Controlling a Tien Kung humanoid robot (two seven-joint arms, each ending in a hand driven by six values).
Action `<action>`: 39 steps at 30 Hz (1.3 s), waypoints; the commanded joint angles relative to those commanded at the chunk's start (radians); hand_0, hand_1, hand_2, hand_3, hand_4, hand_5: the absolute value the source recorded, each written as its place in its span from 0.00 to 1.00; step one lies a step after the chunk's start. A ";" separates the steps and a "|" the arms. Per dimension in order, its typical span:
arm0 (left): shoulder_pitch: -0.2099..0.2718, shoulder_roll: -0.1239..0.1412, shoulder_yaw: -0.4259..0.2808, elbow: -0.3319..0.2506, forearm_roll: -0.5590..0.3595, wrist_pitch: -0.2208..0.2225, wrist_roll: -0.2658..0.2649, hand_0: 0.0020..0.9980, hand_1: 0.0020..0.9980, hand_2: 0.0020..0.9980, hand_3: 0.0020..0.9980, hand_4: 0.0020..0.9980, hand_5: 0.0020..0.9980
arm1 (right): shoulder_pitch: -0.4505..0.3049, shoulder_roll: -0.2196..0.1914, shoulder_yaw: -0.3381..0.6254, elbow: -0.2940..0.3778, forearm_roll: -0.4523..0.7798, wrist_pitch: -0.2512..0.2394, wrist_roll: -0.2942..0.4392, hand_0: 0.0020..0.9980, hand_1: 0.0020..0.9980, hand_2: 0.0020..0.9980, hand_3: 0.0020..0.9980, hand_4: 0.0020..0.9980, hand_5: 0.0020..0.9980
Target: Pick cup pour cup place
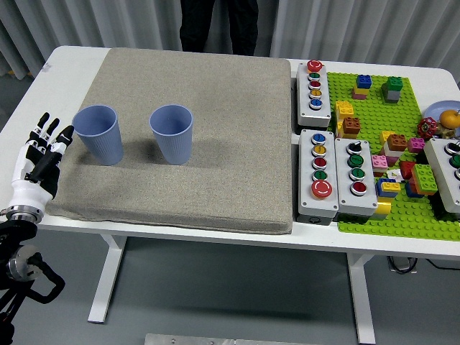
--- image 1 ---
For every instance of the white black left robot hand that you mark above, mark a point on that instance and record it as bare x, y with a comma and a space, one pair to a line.
28, 190

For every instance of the blue ribbed cup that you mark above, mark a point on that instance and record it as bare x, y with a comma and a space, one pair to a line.
100, 143
172, 143

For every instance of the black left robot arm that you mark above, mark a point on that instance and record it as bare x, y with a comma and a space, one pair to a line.
23, 267

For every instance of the white table leg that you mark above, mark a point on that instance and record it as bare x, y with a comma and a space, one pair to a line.
361, 305
108, 280

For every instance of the grey-brown fabric mat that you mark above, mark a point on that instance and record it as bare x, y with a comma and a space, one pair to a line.
223, 151

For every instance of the person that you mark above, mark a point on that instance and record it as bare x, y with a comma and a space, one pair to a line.
194, 25

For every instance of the grey five-button control box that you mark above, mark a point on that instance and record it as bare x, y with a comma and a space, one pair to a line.
306, 172
320, 115

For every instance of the brown yellow block stack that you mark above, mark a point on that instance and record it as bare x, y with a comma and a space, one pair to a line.
351, 125

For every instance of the white pleated curtain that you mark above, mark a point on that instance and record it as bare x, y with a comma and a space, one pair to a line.
323, 28

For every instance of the pink building block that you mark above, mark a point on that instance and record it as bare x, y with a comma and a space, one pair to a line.
379, 162

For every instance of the blue yellow pink block stack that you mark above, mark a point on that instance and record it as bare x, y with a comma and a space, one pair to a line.
363, 82

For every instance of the green building baseplate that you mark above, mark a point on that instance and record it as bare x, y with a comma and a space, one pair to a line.
373, 111

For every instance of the clear yellow building block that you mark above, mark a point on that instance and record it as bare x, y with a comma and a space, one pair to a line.
382, 207

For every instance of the small white card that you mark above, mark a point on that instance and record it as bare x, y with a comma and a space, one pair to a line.
394, 175

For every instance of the brown white pink block stack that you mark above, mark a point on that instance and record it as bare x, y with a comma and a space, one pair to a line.
397, 142

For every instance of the red building block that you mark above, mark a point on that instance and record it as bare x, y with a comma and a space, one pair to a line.
407, 168

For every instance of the green grey block stack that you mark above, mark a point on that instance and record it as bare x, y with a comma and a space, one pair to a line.
394, 83

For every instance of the white power strip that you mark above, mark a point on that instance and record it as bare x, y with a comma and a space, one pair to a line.
402, 266

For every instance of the magenta building block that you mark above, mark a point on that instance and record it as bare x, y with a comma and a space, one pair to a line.
416, 144

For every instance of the green orange blue block stack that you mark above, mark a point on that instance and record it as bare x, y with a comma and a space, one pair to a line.
424, 176

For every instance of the red valve handwheel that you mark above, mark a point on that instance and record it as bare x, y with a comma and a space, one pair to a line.
427, 125

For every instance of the light blue plate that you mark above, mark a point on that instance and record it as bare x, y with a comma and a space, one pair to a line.
440, 107

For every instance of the small brown lumpy object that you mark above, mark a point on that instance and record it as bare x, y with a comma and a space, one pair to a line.
447, 133

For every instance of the orange fruit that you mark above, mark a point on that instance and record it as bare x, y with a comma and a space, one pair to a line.
449, 118

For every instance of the grey selector switch control box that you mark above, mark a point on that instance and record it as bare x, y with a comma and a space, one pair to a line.
345, 201

